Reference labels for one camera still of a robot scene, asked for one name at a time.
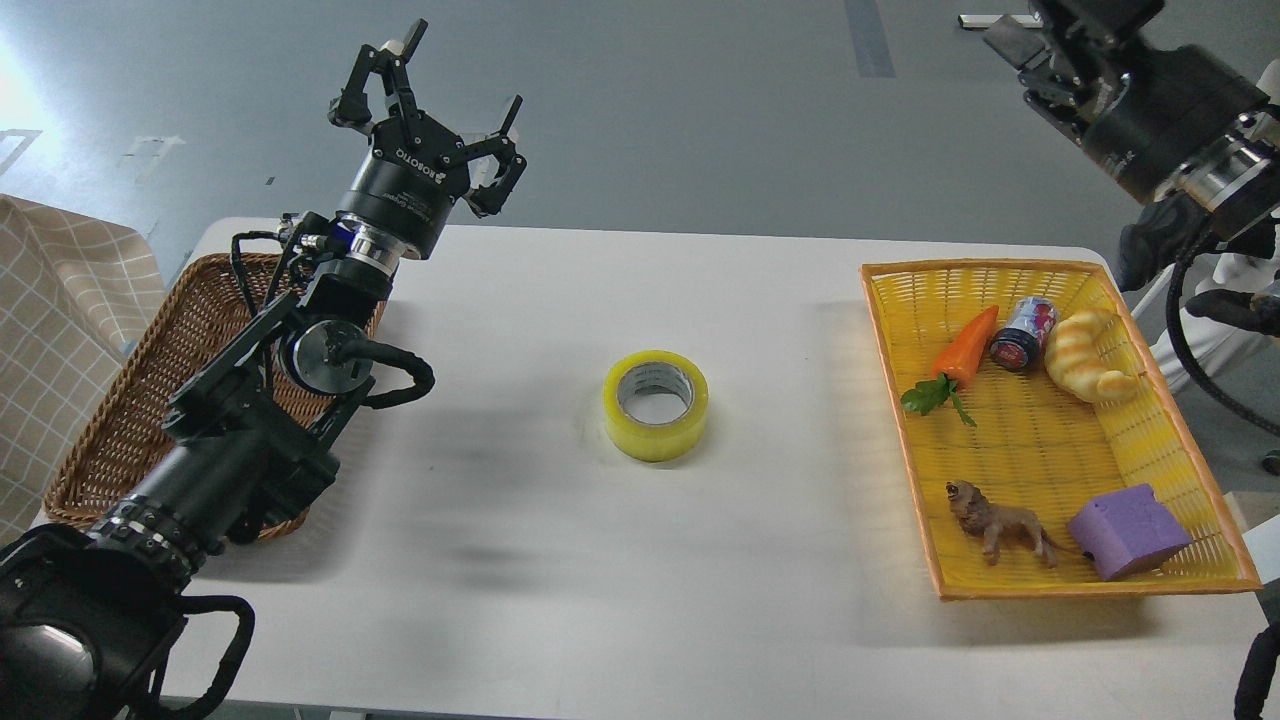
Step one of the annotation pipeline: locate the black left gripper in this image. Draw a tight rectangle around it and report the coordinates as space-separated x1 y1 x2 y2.
326 18 529 261

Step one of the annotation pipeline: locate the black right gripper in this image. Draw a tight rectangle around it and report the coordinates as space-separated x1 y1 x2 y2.
983 1 1271 208

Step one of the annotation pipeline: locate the yellow tape roll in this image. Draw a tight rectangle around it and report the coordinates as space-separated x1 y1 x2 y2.
602 348 710 462

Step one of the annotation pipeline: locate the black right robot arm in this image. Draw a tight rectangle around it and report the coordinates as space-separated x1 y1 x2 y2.
982 1 1277 434

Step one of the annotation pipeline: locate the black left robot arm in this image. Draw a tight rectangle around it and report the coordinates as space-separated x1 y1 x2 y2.
3 19 527 719

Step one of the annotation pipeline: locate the black gloved hand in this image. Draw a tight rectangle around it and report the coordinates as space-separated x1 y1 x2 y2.
1115 193 1211 292

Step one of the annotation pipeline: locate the white metal stand base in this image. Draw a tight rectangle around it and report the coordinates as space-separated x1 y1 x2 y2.
956 13 1044 31

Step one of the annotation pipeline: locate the brown wicker basket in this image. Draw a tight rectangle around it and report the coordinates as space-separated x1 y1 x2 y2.
44 252 340 539

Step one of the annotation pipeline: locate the toy croissant bread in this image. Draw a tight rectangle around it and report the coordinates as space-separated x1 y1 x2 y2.
1043 307 1139 404

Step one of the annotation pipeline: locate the small drink can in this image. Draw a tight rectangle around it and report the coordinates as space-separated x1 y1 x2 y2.
988 296 1059 372

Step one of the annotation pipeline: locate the orange toy carrot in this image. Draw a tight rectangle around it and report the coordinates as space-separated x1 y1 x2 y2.
899 305 1000 427

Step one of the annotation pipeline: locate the beige checkered cloth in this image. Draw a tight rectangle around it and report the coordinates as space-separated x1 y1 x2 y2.
1 196 166 542

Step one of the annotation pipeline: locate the yellow plastic basket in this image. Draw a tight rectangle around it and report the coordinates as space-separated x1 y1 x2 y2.
861 258 1262 601

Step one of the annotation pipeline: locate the purple foam block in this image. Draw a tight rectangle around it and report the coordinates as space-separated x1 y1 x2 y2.
1068 483 1192 582

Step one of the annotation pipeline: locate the brown toy lion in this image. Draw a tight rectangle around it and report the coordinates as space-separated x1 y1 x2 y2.
945 480 1092 569

